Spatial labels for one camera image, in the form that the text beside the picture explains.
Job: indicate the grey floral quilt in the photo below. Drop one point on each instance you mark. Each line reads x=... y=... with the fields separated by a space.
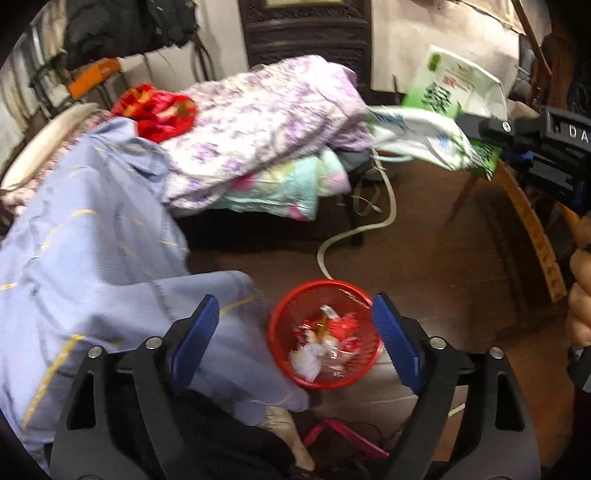
x=14 y=201

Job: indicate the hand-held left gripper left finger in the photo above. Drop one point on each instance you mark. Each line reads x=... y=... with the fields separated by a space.
x=196 y=341

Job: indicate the pink plastic frame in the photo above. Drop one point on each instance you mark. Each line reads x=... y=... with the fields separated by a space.
x=332 y=424

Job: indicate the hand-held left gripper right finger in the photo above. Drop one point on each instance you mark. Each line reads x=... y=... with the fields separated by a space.
x=397 y=344

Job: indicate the carved framed painting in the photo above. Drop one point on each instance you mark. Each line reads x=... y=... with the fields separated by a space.
x=304 y=41

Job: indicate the black jacket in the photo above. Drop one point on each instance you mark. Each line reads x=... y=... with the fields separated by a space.
x=115 y=27

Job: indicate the orange box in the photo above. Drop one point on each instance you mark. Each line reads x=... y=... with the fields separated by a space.
x=92 y=78

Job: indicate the red mesh basket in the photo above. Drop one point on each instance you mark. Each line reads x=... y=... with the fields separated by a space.
x=281 y=332

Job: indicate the green white plastic bag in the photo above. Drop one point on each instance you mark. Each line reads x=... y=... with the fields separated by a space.
x=443 y=83
x=425 y=134

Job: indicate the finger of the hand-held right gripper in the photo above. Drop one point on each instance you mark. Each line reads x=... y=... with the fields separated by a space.
x=485 y=128
x=519 y=157

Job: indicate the purple floral quilt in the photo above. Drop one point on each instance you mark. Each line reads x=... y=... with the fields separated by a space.
x=258 y=120

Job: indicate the red net bag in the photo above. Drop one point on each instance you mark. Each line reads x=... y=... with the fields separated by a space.
x=344 y=325

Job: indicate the pastel floral quilt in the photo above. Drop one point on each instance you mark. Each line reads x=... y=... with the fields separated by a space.
x=277 y=189

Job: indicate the red patterned blanket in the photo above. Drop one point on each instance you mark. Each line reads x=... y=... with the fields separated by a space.
x=157 y=110

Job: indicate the person's left leg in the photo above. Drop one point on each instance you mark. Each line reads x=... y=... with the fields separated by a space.
x=221 y=429

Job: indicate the blue checked bed sheet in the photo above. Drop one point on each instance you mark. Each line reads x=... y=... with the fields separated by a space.
x=92 y=277

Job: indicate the person's right hand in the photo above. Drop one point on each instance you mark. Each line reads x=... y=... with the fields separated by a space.
x=579 y=295

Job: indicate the clear plastic bag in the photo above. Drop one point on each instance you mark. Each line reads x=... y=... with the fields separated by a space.
x=307 y=360

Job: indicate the white pillow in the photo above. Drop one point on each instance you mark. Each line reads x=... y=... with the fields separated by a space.
x=46 y=143

